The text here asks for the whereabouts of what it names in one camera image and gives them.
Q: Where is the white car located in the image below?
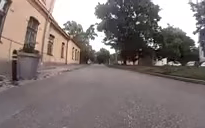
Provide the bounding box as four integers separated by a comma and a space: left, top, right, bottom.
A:
166, 60, 183, 68

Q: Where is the yellow building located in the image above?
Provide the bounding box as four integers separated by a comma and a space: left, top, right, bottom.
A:
0, 0, 82, 76

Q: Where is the small distant tree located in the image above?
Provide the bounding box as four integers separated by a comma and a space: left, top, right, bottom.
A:
95, 47, 111, 65

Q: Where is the grey concrete planter with plant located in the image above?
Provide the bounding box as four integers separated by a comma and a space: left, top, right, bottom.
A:
16, 44, 42, 81

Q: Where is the grass strip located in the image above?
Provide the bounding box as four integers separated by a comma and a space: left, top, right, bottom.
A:
108, 63, 205, 83

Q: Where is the grey pavement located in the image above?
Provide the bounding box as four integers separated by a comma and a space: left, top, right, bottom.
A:
0, 63, 88, 96

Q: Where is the large dark green tree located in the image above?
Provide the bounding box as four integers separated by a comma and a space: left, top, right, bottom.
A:
94, 0, 163, 66

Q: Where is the tree behind yellow building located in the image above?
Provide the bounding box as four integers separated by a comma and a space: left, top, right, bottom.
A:
62, 20, 98, 65

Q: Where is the stone kerb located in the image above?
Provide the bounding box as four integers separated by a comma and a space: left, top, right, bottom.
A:
107, 65, 205, 87

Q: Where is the grey asphalt road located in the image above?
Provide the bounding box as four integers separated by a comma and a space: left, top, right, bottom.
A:
0, 63, 205, 128

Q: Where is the black bollard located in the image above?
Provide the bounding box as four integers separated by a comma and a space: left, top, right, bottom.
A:
11, 49, 19, 82

